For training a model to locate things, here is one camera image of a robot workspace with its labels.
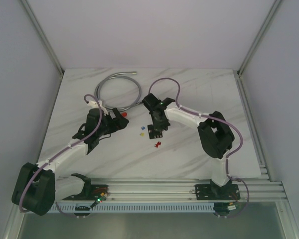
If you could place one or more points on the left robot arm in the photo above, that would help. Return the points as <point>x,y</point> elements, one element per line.
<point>39,187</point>

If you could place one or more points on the white slotted cable duct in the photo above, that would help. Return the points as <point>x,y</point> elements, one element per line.
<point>105,207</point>

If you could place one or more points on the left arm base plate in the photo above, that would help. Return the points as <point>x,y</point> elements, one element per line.
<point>94,193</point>

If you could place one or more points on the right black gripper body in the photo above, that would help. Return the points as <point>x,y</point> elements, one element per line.
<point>159,124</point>

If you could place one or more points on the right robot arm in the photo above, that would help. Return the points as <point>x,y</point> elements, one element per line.
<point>215,135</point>

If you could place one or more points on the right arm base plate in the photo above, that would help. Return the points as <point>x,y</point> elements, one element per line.
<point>211,192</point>

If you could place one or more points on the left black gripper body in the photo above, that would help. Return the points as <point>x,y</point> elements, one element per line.
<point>115,119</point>

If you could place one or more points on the black fuse box base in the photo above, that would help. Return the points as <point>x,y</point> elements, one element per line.
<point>154,134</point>

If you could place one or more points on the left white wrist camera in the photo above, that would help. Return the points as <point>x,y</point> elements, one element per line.
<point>96,105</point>

